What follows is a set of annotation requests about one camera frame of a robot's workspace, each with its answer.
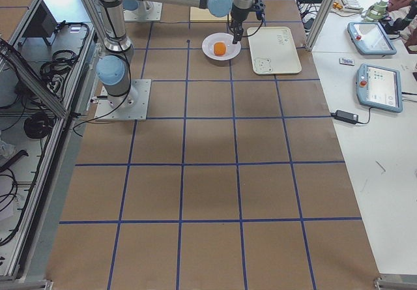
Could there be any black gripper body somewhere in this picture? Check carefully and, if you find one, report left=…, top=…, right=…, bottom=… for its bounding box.
left=229, top=0, right=253, bottom=29

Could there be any white round plate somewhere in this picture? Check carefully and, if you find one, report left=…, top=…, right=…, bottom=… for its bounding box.
left=202, top=33, right=241, bottom=61

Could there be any orange fruit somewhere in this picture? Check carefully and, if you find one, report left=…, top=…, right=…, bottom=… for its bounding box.
left=213, top=42, right=227, bottom=56

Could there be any cream bear tray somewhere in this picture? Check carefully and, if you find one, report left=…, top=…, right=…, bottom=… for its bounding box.
left=247, top=27, right=302, bottom=75

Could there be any bamboo cutting board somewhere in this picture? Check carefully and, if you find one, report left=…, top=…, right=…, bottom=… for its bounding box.
left=190, top=7, right=227, bottom=23

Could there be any small printed card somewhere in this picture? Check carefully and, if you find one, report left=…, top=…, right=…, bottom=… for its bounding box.
left=339, top=57, right=354, bottom=66

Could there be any far teach pendant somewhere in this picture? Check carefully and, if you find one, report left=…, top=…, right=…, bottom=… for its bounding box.
left=347, top=22, right=397, bottom=55

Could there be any teach pendant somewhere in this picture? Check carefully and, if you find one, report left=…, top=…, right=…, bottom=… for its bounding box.
left=347, top=22, right=397, bottom=55
left=356, top=64, right=403, bottom=113

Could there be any black power adapter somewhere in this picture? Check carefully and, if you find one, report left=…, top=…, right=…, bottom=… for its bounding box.
left=331, top=109, right=358, bottom=124

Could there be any near teach pendant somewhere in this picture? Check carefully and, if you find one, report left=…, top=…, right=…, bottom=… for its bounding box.
left=356, top=64, right=403, bottom=113

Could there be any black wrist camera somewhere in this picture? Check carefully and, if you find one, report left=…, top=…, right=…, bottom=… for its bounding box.
left=252, top=0, right=265, bottom=22

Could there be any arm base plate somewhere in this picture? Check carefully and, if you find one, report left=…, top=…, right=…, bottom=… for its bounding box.
left=122, top=0, right=162, bottom=22
left=94, top=79, right=152, bottom=121

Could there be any aluminium frame post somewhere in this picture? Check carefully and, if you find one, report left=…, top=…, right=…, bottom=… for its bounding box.
left=306, top=0, right=334, bottom=51

